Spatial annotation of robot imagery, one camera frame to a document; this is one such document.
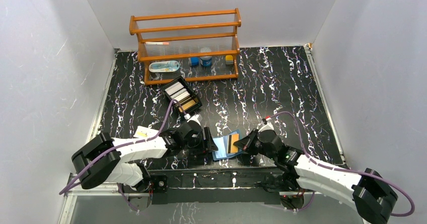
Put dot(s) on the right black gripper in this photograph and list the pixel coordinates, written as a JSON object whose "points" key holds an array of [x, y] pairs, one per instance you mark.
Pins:
{"points": [[243, 143]]}

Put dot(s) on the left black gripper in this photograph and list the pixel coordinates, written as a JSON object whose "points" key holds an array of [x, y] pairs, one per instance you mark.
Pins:
{"points": [[206, 139]]}

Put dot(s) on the orange credit card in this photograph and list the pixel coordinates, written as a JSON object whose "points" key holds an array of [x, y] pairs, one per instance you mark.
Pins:
{"points": [[231, 148]]}

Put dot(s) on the blue card holder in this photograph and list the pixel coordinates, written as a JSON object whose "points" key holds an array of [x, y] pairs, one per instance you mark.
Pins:
{"points": [[221, 143]]}

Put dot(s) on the black card tray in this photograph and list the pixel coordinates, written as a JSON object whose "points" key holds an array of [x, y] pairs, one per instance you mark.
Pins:
{"points": [[193, 94]]}

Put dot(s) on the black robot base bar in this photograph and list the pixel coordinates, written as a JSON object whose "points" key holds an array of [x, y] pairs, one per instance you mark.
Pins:
{"points": [[264, 185]]}

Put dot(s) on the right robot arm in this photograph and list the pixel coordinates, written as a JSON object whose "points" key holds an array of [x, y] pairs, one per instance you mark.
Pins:
{"points": [[365, 192]]}

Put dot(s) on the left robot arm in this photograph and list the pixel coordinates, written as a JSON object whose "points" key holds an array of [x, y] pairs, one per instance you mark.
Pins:
{"points": [[104, 159]]}

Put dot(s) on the white card stack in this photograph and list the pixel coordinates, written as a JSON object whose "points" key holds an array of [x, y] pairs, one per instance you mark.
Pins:
{"points": [[178, 92]]}

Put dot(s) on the small white and yellow box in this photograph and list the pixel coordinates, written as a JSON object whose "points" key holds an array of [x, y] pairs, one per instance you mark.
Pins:
{"points": [[144, 132]]}

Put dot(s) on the yellow and grey sponge block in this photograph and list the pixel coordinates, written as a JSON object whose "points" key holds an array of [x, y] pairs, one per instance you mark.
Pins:
{"points": [[229, 60]]}

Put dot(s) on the blue lidded jar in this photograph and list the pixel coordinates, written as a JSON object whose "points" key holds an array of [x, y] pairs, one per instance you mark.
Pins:
{"points": [[205, 61]]}

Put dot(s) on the small blue box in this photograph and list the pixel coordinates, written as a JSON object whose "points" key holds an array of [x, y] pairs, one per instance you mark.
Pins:
{"points": [[193, 61]]}

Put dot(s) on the toothbrush blister pack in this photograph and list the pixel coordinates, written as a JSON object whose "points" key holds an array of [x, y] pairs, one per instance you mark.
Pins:
{"points": [[164, 66]]}

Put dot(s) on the white and orange tube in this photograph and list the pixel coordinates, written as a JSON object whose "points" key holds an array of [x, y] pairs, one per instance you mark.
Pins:
{"points": [[157, 43]]}

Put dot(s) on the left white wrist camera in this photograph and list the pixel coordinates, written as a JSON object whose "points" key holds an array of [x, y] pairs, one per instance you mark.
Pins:
{"points": [[197, 118]]}

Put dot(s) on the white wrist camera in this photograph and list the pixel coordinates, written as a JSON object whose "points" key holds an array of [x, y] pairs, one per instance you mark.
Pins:
{"points": [[197, 118], [266, 124]]}

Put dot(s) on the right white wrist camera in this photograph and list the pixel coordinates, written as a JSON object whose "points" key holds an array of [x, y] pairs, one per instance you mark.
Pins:
{"points": [[266, 124]]}

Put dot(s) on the orange wooden wire shelf rack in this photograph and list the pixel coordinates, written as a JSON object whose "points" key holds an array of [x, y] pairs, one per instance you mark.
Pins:
{"points": [[187, 34]]}

